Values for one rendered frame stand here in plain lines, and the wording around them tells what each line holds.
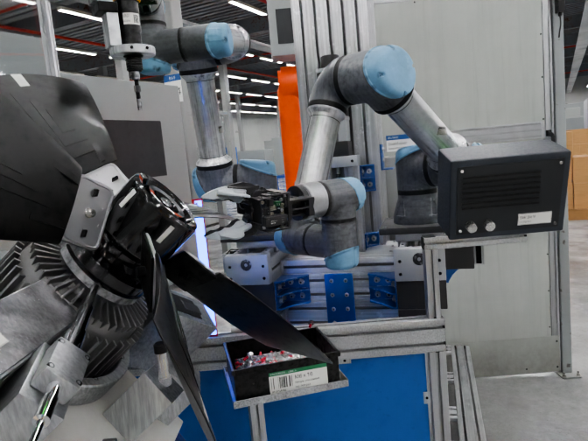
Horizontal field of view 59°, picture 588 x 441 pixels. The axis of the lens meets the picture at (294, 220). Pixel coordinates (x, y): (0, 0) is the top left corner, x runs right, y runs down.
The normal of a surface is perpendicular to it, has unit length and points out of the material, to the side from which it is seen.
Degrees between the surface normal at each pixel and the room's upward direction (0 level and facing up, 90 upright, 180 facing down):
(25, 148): 82
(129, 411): 84
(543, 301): 90
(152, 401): 84
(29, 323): 50
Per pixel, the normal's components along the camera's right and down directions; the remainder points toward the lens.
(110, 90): 0.89, -0.03
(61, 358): 0.70, -0.70
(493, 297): -0.03, 0.13
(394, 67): 0.60, -0.03
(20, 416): 0.18, 0.32
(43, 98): 0.44, -0.65
